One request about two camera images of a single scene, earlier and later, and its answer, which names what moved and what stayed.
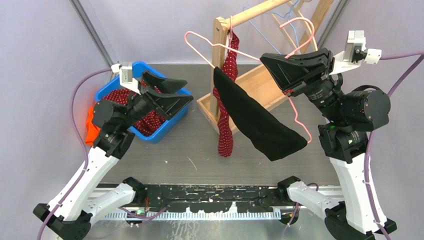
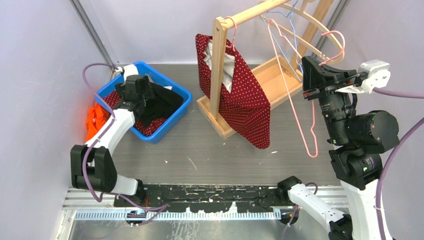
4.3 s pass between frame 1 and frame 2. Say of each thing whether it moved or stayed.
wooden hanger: moved
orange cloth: stayed
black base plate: stayed
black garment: moved
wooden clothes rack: stayed
